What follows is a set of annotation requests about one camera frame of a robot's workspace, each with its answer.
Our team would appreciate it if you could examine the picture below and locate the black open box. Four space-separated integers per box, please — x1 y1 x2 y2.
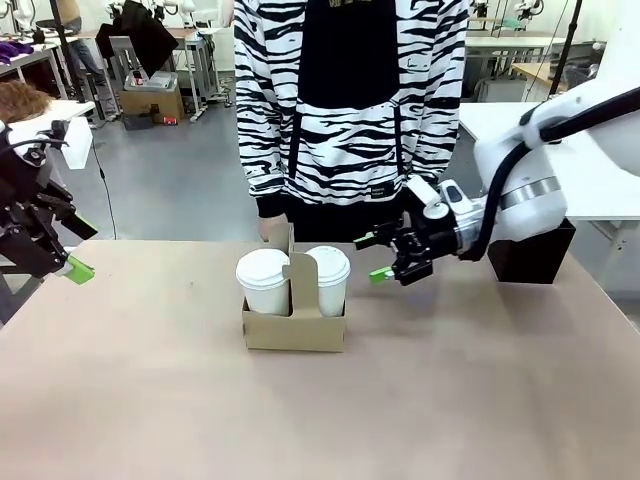
487 216 578 286

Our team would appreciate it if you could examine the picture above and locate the thin black camera cable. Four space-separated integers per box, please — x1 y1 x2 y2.
91 142 119 241

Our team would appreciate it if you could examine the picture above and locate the grey wire basket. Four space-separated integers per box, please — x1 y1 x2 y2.
563 65 602 96

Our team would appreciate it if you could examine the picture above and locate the brown cardboard cup carrier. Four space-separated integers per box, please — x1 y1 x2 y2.
241 222 348 354

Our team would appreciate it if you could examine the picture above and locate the white background workbench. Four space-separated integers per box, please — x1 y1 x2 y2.
464 35 569 104

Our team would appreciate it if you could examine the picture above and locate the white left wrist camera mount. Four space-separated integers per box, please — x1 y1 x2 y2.
7 115 95 171

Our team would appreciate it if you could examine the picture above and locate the black tripod pole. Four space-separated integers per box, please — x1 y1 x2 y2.
48 0 89 105

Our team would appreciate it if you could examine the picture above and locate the brown fuzzy wig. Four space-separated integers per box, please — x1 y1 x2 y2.
0 79 52 124

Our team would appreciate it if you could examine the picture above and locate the white side table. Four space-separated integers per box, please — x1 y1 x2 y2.
457 101 640 224

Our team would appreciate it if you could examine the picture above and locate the black sleeved right arm cable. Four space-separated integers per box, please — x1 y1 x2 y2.
458 85 640 264

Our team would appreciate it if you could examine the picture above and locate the purple cloth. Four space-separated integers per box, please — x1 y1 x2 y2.
0 41 35 66

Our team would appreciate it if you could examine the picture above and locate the person's right hand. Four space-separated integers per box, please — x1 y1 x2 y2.
256 213 290 245

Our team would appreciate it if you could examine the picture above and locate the person's left forearm zebra sleeve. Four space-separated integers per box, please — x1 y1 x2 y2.
408 44 470 197

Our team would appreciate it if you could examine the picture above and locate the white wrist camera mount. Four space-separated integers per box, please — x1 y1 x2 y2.
7 115 95 171
405 175 449 221

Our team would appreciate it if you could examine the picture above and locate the white plastic cup lid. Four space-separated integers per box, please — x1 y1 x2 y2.
235 249 292 292
303 244 352 290

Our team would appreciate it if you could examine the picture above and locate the black cloth on stand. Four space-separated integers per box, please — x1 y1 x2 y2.
95 0 180 80

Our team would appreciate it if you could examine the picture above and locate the black light stand pole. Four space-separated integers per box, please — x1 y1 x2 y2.
545 0 584 99

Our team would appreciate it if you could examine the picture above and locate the white table with brown wig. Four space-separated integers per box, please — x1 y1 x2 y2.
47 99 97 124

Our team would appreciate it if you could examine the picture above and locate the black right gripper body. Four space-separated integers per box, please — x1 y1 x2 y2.
405 212 460 262

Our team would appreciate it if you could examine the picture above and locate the person's torso zebra hoodie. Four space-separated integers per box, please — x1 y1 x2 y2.
233 0 470 247

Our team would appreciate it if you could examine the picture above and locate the wooden top table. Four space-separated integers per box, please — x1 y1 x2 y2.
510 62 571 97

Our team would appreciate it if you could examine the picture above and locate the cardboard box on floor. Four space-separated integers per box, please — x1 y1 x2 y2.
118 88 186 125

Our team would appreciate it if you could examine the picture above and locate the background person in jeans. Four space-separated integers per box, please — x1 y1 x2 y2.
53 0 110 87

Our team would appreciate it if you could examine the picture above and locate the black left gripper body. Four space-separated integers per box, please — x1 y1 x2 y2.
0 169 52 279

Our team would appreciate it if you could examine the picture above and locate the person's right forearm zebra sleeve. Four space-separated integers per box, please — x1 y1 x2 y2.
233 59 294 221

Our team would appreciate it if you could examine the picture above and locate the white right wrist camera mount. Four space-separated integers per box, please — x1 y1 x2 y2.
405 175 449 221

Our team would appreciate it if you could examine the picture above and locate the grey plastic storage box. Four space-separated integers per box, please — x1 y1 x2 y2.
123 71 180 94

